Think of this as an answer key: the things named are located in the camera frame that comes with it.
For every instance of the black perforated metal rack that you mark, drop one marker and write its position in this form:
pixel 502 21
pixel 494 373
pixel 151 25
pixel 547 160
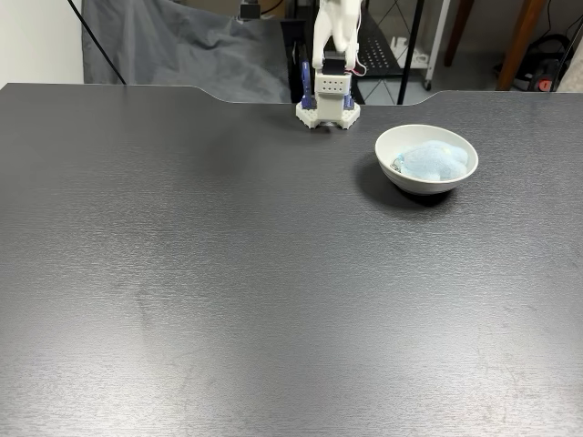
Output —
pixel 378 50

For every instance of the white cart frame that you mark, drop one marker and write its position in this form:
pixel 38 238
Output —
pixel 437 36

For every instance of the blue table clamp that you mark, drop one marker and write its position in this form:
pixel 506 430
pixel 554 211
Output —
pixel 350 102
pixel 307 77

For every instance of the grey cloth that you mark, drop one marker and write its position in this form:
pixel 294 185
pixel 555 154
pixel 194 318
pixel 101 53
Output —
pixel 182 50

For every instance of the white bowl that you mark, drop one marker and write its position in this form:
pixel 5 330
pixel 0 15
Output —
pixel 419 185

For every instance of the brown wooden furniture leg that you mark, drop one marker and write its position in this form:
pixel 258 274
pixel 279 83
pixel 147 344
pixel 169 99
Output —
pixel 460 27
pixel 519 45

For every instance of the black red vacuum cleaner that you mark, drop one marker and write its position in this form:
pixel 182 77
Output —
pixel 542 68

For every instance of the black camera box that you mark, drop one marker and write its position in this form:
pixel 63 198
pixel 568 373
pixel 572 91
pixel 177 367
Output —
pixel 249 10

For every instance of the black tripod leg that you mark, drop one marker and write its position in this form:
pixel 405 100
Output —
pixel 97 43
pixel 571 54

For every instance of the skyblue plush doll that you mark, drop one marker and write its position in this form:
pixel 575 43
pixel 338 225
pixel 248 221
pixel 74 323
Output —
pixel 432 159

